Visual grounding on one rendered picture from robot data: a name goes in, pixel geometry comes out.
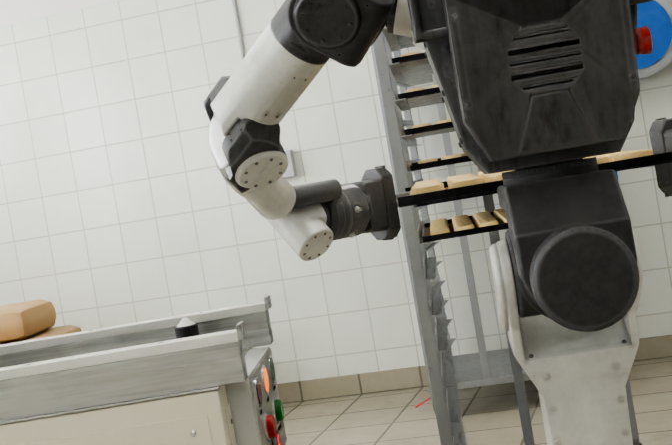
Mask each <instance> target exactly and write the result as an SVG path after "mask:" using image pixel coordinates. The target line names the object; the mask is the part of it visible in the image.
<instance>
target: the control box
mask: <svg viewBox="0 0 672 445"><path fill-rule="evenodd" d="M271 358H272V359H273V357H272V351H271V348H270V347H263V348H257V349H251V350H249V351H248V352H247V353H246V355H245V362H246V367H247V373H248V378H247V379H246V381H244V382H238V383H231V384H225V389H226V395H227V401H228V404H230V409H231V414H232V419H233V426H234V432H235V437H236V443H237V445H275V440H276V443H277V445H279V444H278V439H279V438H280V445H286V442H287V437H286V433H285V427H284V421H279V422H278V421H277V418H276V413H275V404H274V401H275V399H280V398H279V392H278V386H277V381H276V375H275V381H274V380H273V377H272V372H271V365H270V359H271ZM264 368H266V371H267V375H268V380H269V392H268V391H267V389H266V386H265V381H264ZM257 379H258V380H259V382H260V386H261V392H262V404H260V402H259V399H258V394H257V387H256V380H257ZM270 414H272V416H274V418H275V422H276V429H277V435H278V434H279V438H278V436H277V435H276V436H275V438H271V439H270V438H269V435H268V431H267V424H266V416H267V415H270Z"/></svg>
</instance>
